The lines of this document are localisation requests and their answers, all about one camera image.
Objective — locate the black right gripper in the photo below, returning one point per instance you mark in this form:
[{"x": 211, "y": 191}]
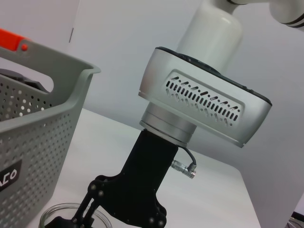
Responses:
[{"x": 142, "y": 178}]

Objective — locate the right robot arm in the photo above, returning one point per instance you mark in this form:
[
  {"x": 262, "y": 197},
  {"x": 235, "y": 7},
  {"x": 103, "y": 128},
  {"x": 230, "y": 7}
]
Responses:
[{"x": 209, "y": 35}]

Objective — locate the grey-green perforated storage bin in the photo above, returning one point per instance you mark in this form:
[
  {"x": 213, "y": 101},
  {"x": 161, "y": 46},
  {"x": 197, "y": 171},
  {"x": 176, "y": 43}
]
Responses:
[{"x": 35, "y": 154}]

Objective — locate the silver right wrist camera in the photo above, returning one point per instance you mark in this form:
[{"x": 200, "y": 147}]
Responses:
[{"x": 190, "y": 95}]

